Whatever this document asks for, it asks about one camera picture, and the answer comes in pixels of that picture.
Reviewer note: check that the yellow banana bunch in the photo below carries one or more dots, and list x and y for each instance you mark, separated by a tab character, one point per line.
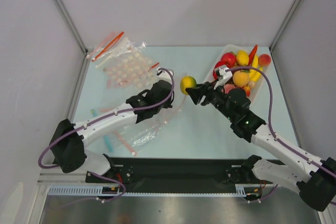
253	74

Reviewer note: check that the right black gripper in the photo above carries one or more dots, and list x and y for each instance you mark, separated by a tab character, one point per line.
205	93

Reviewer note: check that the small peach at back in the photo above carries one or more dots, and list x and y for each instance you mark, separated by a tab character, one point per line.
264	60

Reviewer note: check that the clear pink-zip bag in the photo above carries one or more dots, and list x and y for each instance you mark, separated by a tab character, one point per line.
161	119

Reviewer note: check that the green yellow mango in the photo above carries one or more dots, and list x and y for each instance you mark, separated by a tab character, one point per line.
187	82

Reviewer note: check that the clear bag near front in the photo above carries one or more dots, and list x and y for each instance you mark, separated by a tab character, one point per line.
133	139

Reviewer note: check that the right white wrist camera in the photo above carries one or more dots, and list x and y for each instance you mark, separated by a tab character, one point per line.
223	75

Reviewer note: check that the pink peach with leaf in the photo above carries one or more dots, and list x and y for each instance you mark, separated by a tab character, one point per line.
228	88

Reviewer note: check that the orange fruit with leaf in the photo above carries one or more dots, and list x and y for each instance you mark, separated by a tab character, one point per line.
240	78

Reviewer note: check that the left aluminium frame post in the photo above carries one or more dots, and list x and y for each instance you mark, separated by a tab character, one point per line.
59	4

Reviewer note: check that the right aluminium frame post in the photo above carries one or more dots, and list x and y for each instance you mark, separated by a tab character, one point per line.
287	19

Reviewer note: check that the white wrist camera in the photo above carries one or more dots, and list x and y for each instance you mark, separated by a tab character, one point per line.
164	74
223	75

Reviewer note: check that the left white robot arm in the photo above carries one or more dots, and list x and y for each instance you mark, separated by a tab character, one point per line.
70	140

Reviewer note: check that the aluminium frame post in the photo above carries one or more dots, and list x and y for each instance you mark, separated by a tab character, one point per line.
287	19
59	4

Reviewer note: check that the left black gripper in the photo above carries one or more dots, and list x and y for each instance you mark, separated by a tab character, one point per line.
168	105

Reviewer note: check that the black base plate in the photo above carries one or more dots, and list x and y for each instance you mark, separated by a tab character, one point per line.
161	172

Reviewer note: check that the red apple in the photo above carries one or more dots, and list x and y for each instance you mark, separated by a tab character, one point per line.
229	59

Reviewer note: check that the grey cable duct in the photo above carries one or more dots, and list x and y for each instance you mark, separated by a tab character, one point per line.
110	190

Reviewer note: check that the red chili pepper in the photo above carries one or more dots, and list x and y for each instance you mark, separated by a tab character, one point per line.
252	54

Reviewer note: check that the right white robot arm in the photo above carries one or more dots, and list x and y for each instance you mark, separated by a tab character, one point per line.
311	177

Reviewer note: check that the yellow lemon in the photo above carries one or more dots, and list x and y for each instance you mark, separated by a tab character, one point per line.
242	58

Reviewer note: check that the pile of dotted zip bags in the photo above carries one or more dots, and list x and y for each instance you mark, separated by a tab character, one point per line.
122	62

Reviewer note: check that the white plastic fruit basket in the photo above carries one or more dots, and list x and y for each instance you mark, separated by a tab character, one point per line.
255	93

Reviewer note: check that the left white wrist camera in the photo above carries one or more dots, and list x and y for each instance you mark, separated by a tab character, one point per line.
164	74

